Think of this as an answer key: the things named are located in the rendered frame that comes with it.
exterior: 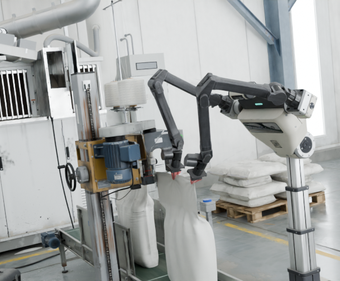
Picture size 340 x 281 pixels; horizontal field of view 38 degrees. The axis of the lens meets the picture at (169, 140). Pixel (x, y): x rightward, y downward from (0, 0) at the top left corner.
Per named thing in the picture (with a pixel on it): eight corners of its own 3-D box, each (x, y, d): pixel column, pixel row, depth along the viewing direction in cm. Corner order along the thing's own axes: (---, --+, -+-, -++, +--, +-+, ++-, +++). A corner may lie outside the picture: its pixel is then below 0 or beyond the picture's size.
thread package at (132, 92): (152, 104, 297) (148, 76, 296) (126, 107, 289) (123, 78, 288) (139, 105, 312) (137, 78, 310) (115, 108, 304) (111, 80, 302)
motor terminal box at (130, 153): (142, 163, 291) (139, 143, 290) (130, 165, 283) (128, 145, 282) (131, 163, 296) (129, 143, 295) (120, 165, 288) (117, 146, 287)
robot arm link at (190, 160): (212, 155, 264) (209, 145, 270) (191, 153, 260) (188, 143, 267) (205, 172, 270) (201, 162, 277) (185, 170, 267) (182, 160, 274)
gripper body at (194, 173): (186, 171, 278) (190, 163, 273) (201, 168, 283) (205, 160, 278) (191, 180, 274) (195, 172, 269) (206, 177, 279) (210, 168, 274)
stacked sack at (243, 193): (291, 192, 599) (290, 180, 598) (249, 203, 565) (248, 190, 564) (267, 188, 635) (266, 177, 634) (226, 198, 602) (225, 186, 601)
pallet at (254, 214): (325, 202, 631) (324, 191, 630) (252, 223, 570) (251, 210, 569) (280, 194, 701) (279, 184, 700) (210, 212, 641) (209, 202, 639)
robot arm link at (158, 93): (161, 80, 281) (153, 78, 290) (152, 83, 279) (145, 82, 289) (186, 145, 296) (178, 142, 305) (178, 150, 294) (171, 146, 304)
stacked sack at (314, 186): (329, 192, 629) (327, 180, 628) (288, 203, 598) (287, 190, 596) (304, 188, 667) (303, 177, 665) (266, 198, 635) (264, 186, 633)
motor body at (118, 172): (137, 181, 294) (132, 139, 291) (113, 185, 287) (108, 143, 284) (126, 178, 307) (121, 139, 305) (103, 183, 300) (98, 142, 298)
